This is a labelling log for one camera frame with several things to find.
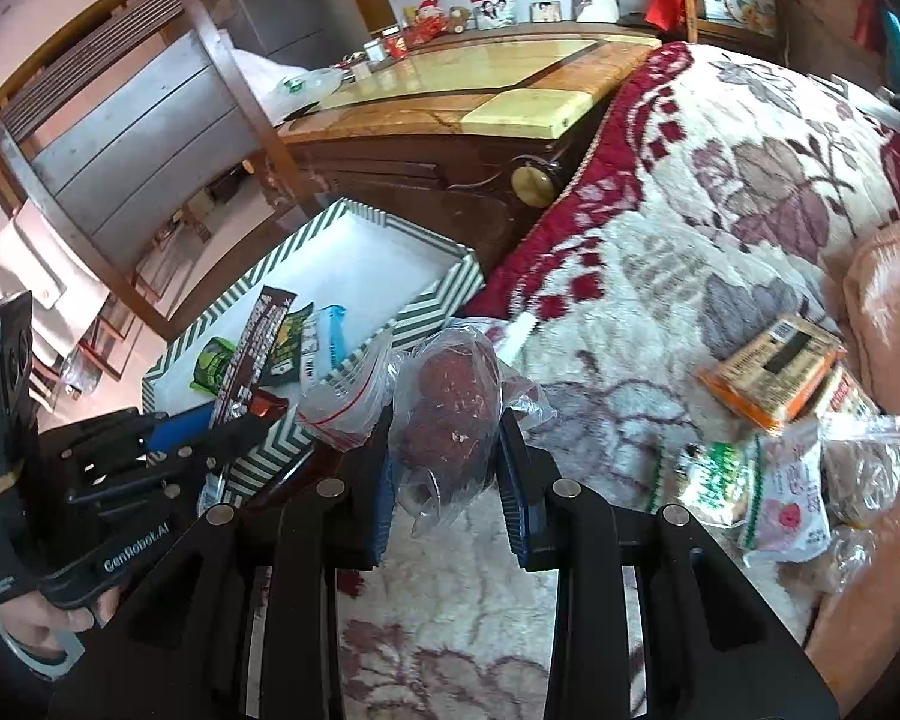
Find dark green snack packet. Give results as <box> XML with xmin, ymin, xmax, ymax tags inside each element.
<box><xmin>266</xmin><ymin>302</ymin><xmax>316</xmax><ymax>380</ymax></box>

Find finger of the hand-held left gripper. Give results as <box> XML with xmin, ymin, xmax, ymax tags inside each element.
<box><xmin>64</xmin><ymin>412</ymin><xmax>297</xmax><ymax>522</ymax></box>
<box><xmin>37</xmin><ymin>401</ymin><xmax>222</xmax><ymax>481</ymax></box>

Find floral fleece blanket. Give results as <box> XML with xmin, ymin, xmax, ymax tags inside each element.
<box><xmin>337</xmin><ymin>41</ymin><xmax>900</xmax><ymax>720</ymax></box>

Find person's left hand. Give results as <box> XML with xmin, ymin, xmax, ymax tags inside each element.
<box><xmin>0</xmin><ymin>589</ymin><xmax>119</xmax><ymax>662</ymax></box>

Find brown barcode snack packet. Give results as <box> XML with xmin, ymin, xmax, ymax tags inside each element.
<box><xmin>210</xmin><ymin>286</ymin><xmax>301</xmax><ymax>428</ymax></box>

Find red snack packet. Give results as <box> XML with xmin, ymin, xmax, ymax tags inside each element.
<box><xmin>244</xmin><ymin>384</ymin><xmax>290</xmax><ymax>421</ymax></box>

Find clear bag of red dates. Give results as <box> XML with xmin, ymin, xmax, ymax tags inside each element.
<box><xmin>296</xmin><ymin>319</ymin><xmax>560</xmax><ymax>537</ymax></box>

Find orange snack packet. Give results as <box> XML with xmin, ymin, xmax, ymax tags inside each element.
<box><xmin>696</xmin><ymin>313</ymin><xmax>847</xmax><ymax>432</ymax></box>

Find blue edged cracker packet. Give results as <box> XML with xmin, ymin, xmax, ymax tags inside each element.
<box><xmin>814</xmin><ymin>364</ymin><xmax>884</xmax><ymax>421</ymax></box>

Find green white striped box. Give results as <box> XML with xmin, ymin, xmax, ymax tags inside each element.
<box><xmin>141</xmin><ymin>197</ymin><xmax>488</xmax><ymax>507</ymax></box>

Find white pink strawberry packet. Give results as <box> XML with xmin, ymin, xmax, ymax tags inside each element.
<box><xmin>739</xmin><ymin>420</ymin><xmax>833</xmax><ymax>563</ymax></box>

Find wooden chair grey cushion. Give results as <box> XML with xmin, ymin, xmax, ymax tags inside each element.
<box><xmin>0</xmin><ymin>0</ymin><xmax>308</xmax><ymax>342</ymax></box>

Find blue white snack packet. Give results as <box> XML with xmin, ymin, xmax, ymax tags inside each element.
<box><xmin>300</xmin><ymin>304</ymin><xmax>346</xmax><ymax>383</ymax></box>

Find white cloth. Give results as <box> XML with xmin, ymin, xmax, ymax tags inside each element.
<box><xmin>0</xmin><ymin>202</ymin><xmax>113</xmax><ymax>365</ymax></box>

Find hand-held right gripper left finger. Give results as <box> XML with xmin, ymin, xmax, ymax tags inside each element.
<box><xmin>45</xmin><ymin>405</ymin><xmax>402</xmax><ymax>720</ymax></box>

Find clear plastic snack bag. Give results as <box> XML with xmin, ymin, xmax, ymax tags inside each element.
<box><xmin>825</xmin><ymin>521</ymin><xmax>890</xmax><ymax>593</ymax></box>

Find peach quilt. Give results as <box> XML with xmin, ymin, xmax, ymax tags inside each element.
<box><xmin>799</xmin><ymin>195</ymin><xmax>900</xmax><ymax>691</ymax></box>

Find grey refrigerator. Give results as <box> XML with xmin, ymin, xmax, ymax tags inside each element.
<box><xmin>221</xmin><ymin>0</ymin><xmax>372</xmax><ymax>65</ymax></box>

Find marble top wooden table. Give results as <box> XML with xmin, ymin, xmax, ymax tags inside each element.
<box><xmin>274</xmin><ymin>22</ymin><xmax>665</xmax><ymax>278</ymax></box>

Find clear zip bag brown snacks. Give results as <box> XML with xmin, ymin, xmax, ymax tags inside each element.
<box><xmin>817</xmin><ymin>412</ymin><xmax>900</xmax><ymax>530</ymax></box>

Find framed fruit picture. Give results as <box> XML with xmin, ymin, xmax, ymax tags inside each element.
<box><xmin>701</xmin><ymin>0</ymin><xmax>777</xmax><ymax>38</ymax></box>

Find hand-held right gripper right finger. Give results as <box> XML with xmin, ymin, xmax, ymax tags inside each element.
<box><xmin>495</xmin><ymin>406</ymin><xmax>841</xmax><ymax>720</ymax></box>

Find clear bag green label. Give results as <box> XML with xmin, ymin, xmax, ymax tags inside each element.
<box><xmin>649</xmin><ymin>439</ymin><xmax>758</xmax><ymax>530</ymax></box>

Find white plastic bag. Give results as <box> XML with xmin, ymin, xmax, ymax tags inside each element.
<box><xmin>262</xmin><ymin>67</ymin><xmax>346</xmax><ymax>117</ymax></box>

